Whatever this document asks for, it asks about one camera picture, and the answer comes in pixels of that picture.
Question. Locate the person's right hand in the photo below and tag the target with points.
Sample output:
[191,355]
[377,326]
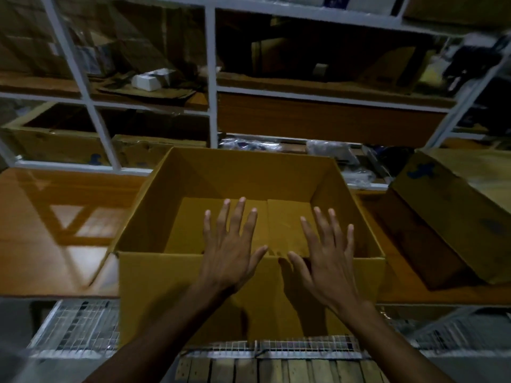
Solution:
[331,267]

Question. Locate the person's left hand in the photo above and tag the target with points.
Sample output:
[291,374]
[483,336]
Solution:
[227,255]

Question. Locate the person's left middle finger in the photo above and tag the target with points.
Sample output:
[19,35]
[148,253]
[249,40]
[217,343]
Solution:
[236,219]

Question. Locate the person's left little finger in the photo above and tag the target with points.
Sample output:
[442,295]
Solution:
[207,229]

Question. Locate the person's left thumb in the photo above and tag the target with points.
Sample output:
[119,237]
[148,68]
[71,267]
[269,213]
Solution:
[255,260]

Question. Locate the person's right middle finger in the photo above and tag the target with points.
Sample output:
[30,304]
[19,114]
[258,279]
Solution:
[322,229]

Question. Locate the person's right thumb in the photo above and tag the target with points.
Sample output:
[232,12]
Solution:
[300,267]

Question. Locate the person's right little finger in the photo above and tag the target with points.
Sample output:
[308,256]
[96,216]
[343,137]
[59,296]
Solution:
[350,243]

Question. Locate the person's right forearm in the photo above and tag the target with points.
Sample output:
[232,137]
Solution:
[387,347]

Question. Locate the person's left forearm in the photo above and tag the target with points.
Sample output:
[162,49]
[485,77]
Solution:
[159,335]

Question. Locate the large open cardboard box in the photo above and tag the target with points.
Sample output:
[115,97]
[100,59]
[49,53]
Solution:
[191,283]

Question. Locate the clear plastic bag with items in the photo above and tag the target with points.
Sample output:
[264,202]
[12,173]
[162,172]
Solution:
[339,155]

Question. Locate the wooden pallet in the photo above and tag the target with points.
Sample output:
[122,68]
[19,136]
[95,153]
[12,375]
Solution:
[279,370]

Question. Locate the tilted closed cardboard box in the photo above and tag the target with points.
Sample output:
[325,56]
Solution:
[451,211]

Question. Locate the white metal shelving rack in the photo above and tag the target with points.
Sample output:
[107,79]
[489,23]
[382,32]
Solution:
[211,75]

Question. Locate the flattened cardboard sheet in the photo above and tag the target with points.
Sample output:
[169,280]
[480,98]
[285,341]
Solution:
[147,93]

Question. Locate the small white box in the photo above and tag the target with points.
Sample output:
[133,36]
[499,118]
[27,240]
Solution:
[149,79]

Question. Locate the open cardboard box on shelf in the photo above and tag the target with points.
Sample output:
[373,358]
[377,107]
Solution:
[56,143]

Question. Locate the black bag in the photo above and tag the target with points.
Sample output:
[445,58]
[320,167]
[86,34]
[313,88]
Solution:
[473,63]

